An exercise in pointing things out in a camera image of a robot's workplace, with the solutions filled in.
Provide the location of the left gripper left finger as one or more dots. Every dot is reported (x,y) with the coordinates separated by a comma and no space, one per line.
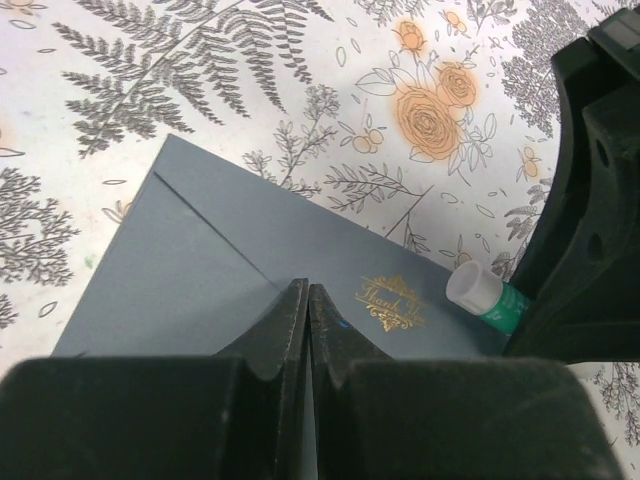
(237,414)

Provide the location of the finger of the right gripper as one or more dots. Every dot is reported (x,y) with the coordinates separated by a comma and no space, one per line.
(581,267)

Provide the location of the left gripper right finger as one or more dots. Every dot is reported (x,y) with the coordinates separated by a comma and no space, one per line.
(381,418)

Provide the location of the green white glue stick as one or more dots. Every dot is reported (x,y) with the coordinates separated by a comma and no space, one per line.
(482,293)

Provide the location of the grey envelope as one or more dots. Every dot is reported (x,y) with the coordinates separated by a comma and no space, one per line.
(207,247)

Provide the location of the floral table mat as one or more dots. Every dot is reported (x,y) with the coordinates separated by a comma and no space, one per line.
(432,123)

